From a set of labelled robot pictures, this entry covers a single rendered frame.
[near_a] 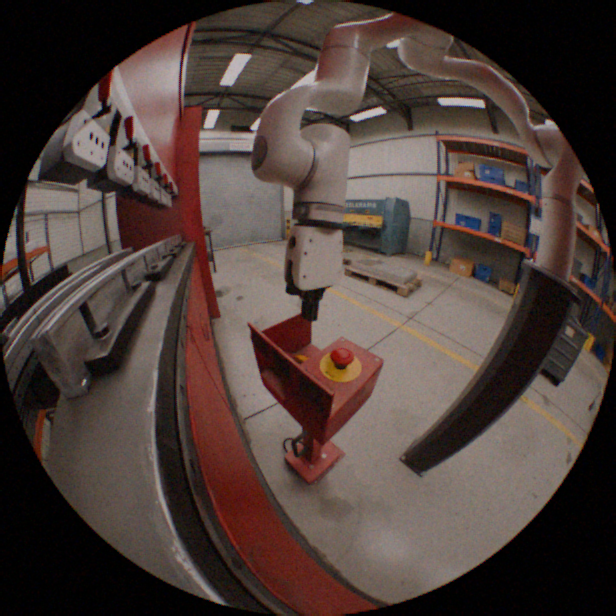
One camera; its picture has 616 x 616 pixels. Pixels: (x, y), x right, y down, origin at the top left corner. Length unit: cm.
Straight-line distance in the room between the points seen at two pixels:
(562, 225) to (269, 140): 59
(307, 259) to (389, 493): 105
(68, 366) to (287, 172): 35
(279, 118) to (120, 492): 38
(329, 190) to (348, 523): 112
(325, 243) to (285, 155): 14
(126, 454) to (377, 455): 104
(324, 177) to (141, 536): 41
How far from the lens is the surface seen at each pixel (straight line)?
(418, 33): 50
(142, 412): 21
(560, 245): 57
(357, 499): 104
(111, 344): 29
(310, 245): 27
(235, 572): 22
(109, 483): 21
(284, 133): 24
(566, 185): 61
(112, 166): 52
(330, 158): 28
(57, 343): 28
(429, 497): 117
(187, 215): 190
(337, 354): 29
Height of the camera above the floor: 101
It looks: 29 degrees down
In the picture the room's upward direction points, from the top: straight up
